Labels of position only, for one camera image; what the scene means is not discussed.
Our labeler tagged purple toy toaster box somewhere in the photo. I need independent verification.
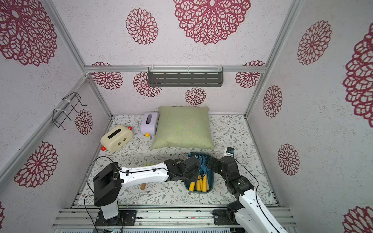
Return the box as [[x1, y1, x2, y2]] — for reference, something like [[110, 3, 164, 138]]
[[140, 112, 159, 136]]

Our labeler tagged teal plastic storage box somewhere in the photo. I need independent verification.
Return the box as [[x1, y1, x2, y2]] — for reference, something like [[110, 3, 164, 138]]
[[184, 152, 214, 194]]

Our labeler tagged grey wall shelf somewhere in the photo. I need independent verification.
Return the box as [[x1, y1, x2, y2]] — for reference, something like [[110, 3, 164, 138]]
[[147, 67, 224, 87]]

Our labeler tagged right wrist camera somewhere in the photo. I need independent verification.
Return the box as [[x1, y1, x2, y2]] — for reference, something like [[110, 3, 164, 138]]
[[225, 147, 235, 157]]

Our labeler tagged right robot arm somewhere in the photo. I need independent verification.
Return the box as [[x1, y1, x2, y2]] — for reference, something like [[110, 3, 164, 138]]
[[207, 156, 286, 233]]

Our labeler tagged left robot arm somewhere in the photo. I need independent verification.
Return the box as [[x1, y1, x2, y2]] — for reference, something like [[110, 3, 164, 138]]
[[93, 157, 201, 220]]

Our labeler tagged blue rake yellow handle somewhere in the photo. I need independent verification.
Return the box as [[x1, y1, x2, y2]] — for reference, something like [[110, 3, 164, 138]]
[[196, 175, 202, 192], [188, 175, 198, 192]]

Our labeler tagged green square pillow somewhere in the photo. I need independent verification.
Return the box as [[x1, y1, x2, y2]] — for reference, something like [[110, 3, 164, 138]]
[[152, 106, 215, 150]]

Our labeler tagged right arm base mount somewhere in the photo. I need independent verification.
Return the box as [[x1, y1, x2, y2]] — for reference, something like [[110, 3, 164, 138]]
[[212, 209, 239, 226]]

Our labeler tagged blue fork yellow handle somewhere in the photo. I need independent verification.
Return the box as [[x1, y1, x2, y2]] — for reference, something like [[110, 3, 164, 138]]
[[201, 174, 207, 192]]

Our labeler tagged black wire wall rack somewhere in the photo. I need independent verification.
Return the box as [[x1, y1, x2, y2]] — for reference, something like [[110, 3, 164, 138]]
[[51, 91, 88, 131]]

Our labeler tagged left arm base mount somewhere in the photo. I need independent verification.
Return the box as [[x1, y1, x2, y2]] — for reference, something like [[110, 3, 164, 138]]
[[94, 210, 137, 227]]

